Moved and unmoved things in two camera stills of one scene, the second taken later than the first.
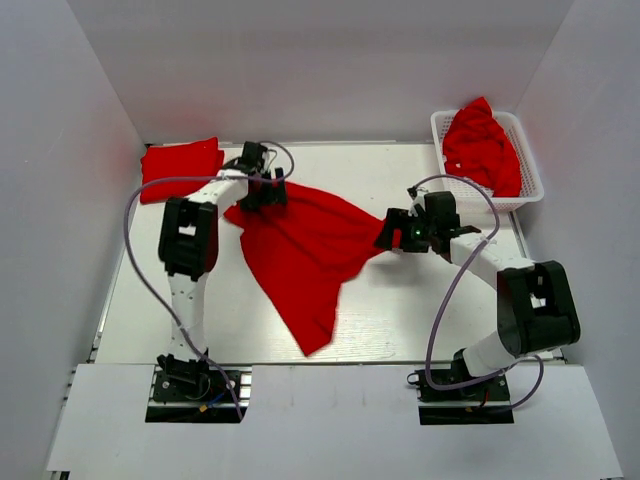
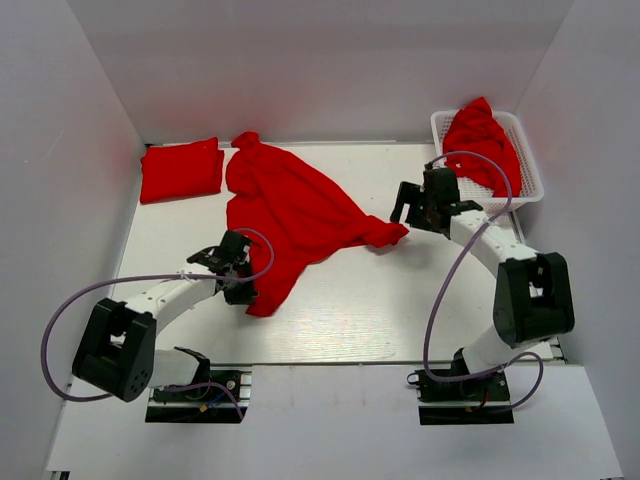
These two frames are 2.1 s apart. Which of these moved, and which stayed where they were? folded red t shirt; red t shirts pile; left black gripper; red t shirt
Moved: red t shirt; left black gripper
Stayed: red t shirts pile; folded red t shirt
